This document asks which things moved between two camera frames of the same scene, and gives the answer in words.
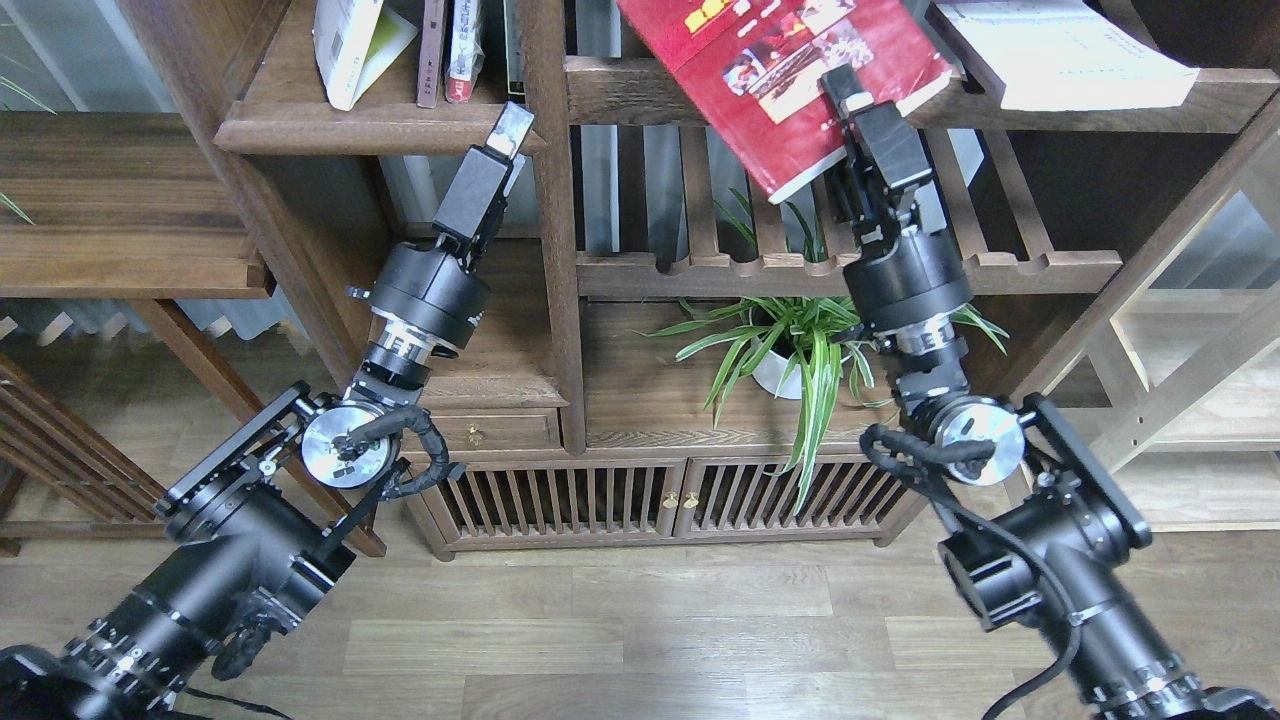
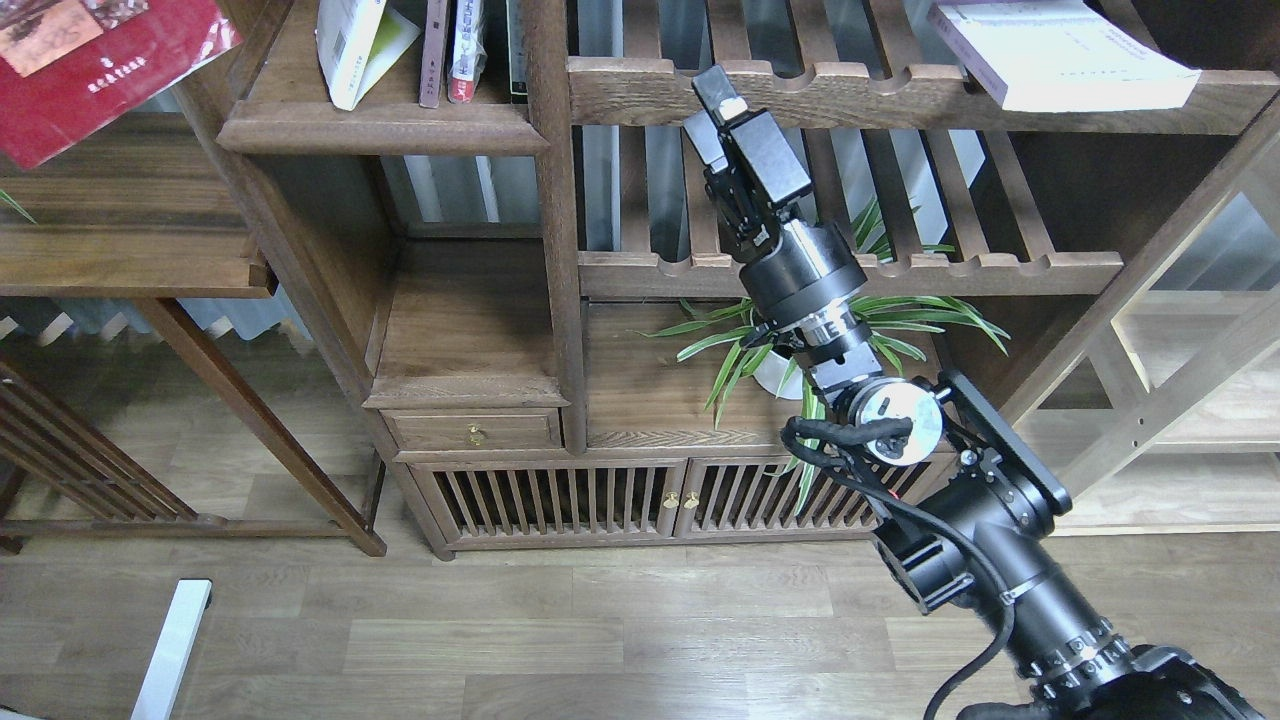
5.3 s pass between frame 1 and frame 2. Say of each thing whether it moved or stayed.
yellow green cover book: stayed
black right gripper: moved
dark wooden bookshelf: stayed
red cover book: moved
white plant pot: stayed
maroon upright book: stayed
